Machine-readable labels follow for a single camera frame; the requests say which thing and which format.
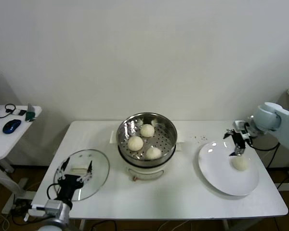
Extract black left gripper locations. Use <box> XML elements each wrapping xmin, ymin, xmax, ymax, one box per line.
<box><xmin>56</xmin><ymin>157</ymin><xmax>94</xmax><ymax>205</ymax></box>

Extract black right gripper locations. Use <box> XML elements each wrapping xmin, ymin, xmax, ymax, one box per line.
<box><xmin>223</xmin><ymin>129</ymin><xmax>247</xmax><ymax>157</ymax></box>

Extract white steamed baozi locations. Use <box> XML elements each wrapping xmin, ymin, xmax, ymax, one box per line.
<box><xmin>231</xmin><ymin>155</ymin><xmax>249</xmax><ymax>172</ymax></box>
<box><xmin>128</xmin><ymin>136</ymin><xmax>144</xmax><ymax>152</ymax></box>
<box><xmin>144</xmin><ymin>147</ymin><xmax>163</xmax><ymax>161</ymax></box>
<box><xmin>140</xmin><ymin>123</ymin><xmax>156</xmax><ymax>138</ymax></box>

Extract round glass pot lid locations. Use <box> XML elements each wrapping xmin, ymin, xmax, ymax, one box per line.
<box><xmin>53</xmin><ymin>149</ymin><xmax>110</xmax><ymax>202</ymax></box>

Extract stainless steel steamer basket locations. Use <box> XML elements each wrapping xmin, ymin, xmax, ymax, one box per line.
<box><xmin>116</xmin><ymin>112</ymin><xmax>178</xmax><ymax>167</ymax></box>

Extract steel steamer pot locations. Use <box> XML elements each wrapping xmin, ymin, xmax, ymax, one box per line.
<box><xmin>109</xmin><ymin>128</ymin><xmax>185</xmax><ymax>181</ymax></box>

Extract large white plate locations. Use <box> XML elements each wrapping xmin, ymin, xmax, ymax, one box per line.
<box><xmin>197</xmin><ymin>141</ymin><xmax>261</xmax><ymax>196</ymax></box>

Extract floor power strip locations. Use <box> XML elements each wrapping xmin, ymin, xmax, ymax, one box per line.
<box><xmin>13</xmin><ymin>197</ymin><xmax>32</xmax><ymax>210</ymax></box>

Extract white side desk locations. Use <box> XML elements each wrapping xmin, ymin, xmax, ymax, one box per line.
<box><xmin>0</xmin><ymin>105</ymin><xmax>42</xmax><ymax>215</ymax></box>

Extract blue computer mouse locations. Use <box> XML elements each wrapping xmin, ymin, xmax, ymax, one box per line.
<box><xmin>2</xmin><ymin>119</ymin><xmax>22</xmax><ymax>135</ymax></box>

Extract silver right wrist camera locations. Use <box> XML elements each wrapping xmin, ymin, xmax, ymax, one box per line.
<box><xmin>232</xmin><ymin>119</ymin><xmax>251</xmax><ymax>141</ymax></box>

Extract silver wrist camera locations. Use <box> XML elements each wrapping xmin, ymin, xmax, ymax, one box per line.
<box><xmin>232</xmin><ymin>119</ymin><xmax>251</xmax><ymax>141</ymax></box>
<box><xmin>28</xmin><ymin>199</ymin><xmax>64</xmax><ymax>217</ymax></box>

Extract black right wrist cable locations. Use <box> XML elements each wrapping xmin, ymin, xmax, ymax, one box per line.
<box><xmin>249</xmin><ymin>138</ymin><xmax>280</xmax><ymax>152</ymax></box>

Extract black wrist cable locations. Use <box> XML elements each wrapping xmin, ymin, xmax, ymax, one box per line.
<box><xmin>249</xmin><ymin>138</ymin><xmax>280</xmax><ymax>152</ymax></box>
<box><xmin>46</xmin><ymin>183</ymin><xmax>61</xmax><ymax>200</ymax></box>

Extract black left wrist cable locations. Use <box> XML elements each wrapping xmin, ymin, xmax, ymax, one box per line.
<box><xmin>46</xmin><ymin>183</ymin><xmax>61</xmax><ymax>200</ymax></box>

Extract black cable with plug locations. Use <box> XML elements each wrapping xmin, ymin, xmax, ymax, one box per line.
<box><xmin>266</xmin><ymin>143</ymin><xmax>280</xmax><ymax>169</ymax></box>

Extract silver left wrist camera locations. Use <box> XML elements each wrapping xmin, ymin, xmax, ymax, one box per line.
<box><xmin>28</xmin><ymin>199</ymin><xmax>64</xmax><ymax>217</ymax></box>

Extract black looped cord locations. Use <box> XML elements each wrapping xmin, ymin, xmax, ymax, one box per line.
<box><xmin>0</xmin><ymin>103</ymin><xmax>16</xmax><ymax>120</ymax></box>

